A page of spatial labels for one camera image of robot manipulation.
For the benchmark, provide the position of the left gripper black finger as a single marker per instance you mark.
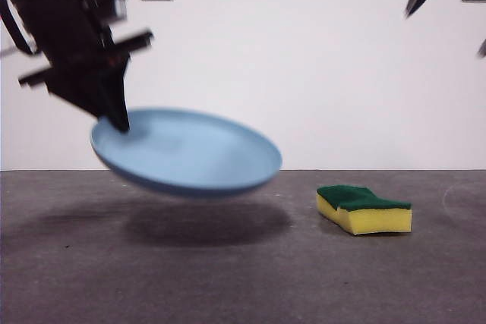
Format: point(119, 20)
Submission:
point(115, 100)
point(81, 96)

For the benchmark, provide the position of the blue round plate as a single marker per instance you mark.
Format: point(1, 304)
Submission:
point(197, 157)

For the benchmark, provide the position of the yellow sponge with green pad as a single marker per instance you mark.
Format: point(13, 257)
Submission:
point(372, 221)

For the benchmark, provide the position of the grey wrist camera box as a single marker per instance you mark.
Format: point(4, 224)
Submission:
point(110, 7)

